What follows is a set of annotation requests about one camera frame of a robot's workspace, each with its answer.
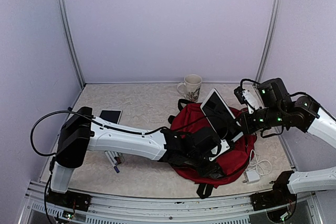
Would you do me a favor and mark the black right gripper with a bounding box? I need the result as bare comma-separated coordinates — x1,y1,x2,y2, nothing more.
232,105,287,135

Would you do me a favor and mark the white tablet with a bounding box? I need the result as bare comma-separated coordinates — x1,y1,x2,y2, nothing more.
99,110,122,124
201,88,243,143

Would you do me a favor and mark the red student backpack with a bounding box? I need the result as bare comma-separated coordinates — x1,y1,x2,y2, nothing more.
167,99,257,200

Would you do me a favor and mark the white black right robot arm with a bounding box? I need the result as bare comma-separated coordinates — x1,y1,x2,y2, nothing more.
234,78,335,205

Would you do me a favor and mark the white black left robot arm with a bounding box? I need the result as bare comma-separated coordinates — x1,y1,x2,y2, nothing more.
49,106,229,206

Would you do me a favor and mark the white patterned ceramic mug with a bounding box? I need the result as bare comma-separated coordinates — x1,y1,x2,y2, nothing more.
176,74,203,102

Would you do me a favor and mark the white marker blue cap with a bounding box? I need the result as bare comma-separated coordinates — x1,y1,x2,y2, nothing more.
104,151,120,174

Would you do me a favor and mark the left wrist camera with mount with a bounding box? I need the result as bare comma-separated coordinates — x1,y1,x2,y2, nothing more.
208,140,235,162

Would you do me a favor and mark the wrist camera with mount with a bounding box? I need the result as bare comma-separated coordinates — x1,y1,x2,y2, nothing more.
208,140,235,162
234,86,260,114

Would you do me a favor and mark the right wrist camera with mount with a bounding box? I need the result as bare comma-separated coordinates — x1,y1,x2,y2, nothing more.
234,86,260,114

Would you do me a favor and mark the black camera cable loop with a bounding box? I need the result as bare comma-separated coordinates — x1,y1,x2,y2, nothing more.
240,78,260,91

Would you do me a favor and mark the white charger with cable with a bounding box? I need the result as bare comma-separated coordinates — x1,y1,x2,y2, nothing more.
243,150,272,184

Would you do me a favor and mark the aluminium front rail frame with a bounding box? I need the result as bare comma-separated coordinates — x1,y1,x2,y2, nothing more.
14,181,327,223

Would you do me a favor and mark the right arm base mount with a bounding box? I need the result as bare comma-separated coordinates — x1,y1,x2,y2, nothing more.
250,170,297,211

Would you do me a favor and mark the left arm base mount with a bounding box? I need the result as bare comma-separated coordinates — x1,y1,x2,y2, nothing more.
46,190,91,212

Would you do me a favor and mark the right aluminium corner post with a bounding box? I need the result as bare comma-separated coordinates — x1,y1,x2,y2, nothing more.
255,0,281,82

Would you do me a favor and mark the aluminium corner post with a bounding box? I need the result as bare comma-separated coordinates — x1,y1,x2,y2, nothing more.
57,0,86,90
255,0,281,82

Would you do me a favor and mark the left aluminium corner post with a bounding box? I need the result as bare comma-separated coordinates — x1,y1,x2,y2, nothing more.
57,0,86,90

